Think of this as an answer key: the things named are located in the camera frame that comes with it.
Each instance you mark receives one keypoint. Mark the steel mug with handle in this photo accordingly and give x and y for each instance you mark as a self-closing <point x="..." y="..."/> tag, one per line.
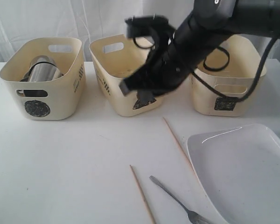
<point x="42" y="69"/>

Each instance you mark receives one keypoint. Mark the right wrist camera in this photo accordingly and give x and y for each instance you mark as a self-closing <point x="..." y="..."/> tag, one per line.
<point x="145" y="25"/>

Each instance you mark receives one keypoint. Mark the white curtain backdrop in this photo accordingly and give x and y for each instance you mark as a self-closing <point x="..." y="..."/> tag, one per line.
<point x="87" y="20"/>

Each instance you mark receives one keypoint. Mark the wooden chopstick front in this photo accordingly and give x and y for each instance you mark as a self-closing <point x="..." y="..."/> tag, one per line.
<point x="143" y="195"/>

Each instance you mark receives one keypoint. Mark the wooden chopstick near plate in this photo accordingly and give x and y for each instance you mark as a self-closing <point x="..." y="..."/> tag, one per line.
<point x="179" y="145"/>

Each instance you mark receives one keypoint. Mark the cream bin with square mark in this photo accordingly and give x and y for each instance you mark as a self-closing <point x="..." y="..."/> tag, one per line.
<point x="231" y="75"/>

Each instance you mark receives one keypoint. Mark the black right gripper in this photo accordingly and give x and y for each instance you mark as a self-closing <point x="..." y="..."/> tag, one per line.
<point x="163" y="73"/>

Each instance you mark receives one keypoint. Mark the white square plate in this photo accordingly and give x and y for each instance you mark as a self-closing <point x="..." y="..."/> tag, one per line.
<point x="239" y="171"/>

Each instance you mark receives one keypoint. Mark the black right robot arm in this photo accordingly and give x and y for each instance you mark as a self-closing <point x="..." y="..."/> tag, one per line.
<point x="211" y="22"/>

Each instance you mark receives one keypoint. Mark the cream bin with triangle mark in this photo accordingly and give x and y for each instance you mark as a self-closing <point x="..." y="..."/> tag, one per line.
<point x="115" y="58"/>

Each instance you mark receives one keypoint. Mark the cream bin with circle mark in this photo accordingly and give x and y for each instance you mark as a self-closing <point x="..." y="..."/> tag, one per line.
<point x="49" y="100"/>

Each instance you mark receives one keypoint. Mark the steel fork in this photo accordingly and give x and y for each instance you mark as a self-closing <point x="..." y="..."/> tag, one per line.
<point x="193" y="217"/>

